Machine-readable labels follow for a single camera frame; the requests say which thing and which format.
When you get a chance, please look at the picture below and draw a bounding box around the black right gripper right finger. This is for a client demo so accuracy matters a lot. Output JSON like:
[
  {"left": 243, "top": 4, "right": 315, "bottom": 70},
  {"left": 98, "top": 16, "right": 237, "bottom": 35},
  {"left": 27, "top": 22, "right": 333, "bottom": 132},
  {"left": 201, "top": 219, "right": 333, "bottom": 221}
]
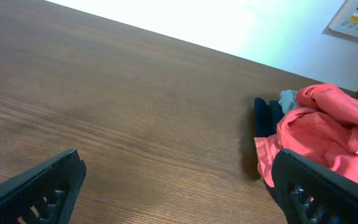
[{"left": 272, "top": 149, "right": 358, "bottom": 224}]

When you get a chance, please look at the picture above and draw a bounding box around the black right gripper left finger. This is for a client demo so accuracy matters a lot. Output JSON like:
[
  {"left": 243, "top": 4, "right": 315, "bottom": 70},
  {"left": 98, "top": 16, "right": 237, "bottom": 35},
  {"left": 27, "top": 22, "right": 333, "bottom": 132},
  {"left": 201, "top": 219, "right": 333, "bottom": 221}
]
[{"left": 0, "top": 149, "right": 86, "bottom": 223}]

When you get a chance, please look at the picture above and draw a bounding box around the red printed t-shirt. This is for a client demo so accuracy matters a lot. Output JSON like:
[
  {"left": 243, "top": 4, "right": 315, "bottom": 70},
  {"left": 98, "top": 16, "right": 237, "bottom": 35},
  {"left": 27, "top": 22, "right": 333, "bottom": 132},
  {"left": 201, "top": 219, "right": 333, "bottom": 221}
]
[{"left": 254, "top": 84, "right": 358, "bottom": 187}]

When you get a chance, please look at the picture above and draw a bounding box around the navy folded garment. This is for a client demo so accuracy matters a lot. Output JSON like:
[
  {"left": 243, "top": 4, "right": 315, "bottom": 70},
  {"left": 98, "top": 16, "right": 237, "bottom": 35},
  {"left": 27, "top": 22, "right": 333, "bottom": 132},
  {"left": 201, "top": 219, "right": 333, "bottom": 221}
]
[{"left": 254, "top": 98, "right": 284, "bottom": 138}]

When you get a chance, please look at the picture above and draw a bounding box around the light grey folded garment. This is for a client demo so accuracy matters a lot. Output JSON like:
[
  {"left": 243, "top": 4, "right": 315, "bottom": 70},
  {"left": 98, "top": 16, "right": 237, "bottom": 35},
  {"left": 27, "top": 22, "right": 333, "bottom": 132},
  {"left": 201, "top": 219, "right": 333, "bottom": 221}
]
[{"left": 278, "top": 90, "right": 298, "bottom": 114}]

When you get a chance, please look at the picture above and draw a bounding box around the white wall control panel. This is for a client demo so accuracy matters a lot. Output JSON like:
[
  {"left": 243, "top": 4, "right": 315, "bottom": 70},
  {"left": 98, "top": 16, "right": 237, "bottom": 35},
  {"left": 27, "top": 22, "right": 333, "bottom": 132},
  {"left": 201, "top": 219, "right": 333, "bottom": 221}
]
[{"left": 328, "top": 0, "right": 358, "bottom": 43}]

